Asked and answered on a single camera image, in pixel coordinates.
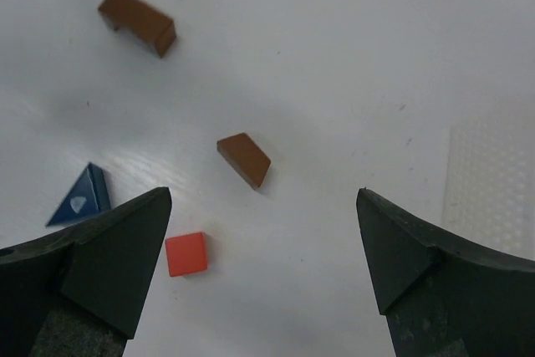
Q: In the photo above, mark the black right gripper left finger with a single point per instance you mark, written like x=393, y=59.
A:
x=80, y=291

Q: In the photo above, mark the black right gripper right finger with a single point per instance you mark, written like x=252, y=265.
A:
x=441, y=294

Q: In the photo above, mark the white perforated plastic basket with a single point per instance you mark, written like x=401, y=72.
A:
x=489, y=195

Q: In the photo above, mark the brown wedge wood block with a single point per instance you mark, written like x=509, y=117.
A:
x=246, y=158

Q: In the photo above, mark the brown arch wood block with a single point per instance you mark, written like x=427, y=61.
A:
x=146, y=22

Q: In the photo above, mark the blue triangle wood block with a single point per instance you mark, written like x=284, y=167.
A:
x=88, y=197

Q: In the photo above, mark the red cube wood block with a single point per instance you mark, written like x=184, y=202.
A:
x=186, y=254

